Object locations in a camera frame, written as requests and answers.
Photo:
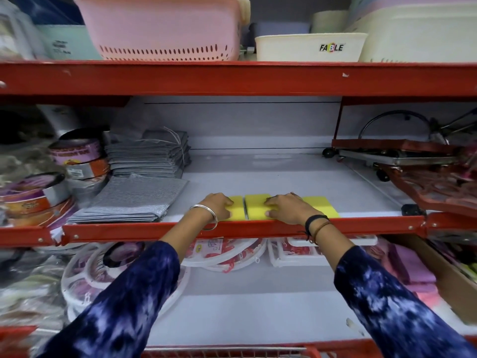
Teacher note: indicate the person's left hand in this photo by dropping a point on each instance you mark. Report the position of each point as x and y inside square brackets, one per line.
[218, 205]

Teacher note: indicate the person's right hand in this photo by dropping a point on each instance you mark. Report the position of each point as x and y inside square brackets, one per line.
[294, 210]

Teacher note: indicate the yellow sponge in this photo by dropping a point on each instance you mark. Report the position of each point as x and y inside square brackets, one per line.
[324, 208]
[238, 210]
[255, 208]

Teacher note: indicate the red and white shelf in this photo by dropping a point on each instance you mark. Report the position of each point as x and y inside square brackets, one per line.
[261, 78]

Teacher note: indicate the person's right forearm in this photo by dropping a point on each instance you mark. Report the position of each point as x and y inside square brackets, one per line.
[391, 305]

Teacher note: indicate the person's left forearm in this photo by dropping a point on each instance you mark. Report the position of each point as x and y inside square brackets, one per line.
[130, 302]

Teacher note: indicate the black wristband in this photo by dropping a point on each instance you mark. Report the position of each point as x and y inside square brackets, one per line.
[313, 219]

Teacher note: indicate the rectangular white clip hanger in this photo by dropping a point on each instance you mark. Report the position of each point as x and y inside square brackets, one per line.
[290, 259]

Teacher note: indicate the stack of gray flat mats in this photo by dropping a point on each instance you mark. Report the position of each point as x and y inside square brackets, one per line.
[130, 201]

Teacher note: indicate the purple black tape roll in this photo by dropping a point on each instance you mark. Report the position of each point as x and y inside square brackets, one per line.
[123, 253]

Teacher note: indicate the steel folding hand trolley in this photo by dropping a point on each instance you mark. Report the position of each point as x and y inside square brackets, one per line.
[398, 160]

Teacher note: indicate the red folding hand trolley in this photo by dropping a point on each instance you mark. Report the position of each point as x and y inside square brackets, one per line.
[395, 145]

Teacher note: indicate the purple cloth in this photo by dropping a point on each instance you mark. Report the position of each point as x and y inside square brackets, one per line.
[410, 264]

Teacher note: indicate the red lattice plastic trolley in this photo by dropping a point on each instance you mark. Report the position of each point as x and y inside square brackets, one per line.
[439, 190]

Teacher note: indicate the purple label tape roll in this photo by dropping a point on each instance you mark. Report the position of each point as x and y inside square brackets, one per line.
[74, 152]

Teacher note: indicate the stack of round clip hangers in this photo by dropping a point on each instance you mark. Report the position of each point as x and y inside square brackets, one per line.
[80, 287]

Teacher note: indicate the white labelled plastic tub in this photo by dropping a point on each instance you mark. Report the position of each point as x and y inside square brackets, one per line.
[298, 48]

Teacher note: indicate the brown cardboard box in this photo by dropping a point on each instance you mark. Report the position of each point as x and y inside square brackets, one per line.
[451, 279]

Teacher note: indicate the lavender plastic tub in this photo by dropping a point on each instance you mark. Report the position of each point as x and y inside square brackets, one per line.
[279, 29]

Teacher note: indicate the large purple orange tape roll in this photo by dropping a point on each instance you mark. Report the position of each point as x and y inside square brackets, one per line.
[33, 193]

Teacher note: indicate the pink plastic basket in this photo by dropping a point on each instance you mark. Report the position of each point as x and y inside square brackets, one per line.
[164, 26]

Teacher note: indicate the small cream plastic tub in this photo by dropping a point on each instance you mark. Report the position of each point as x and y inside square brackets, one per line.
[328, 22]

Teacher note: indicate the pile of clear plastic bags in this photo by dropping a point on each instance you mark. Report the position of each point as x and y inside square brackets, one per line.
[30, 294]

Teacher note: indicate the large cream plastic basket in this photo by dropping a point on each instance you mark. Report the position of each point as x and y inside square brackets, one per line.
[421, 33]

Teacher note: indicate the teal plastic tub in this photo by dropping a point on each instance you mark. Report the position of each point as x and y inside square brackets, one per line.
[71, 42]

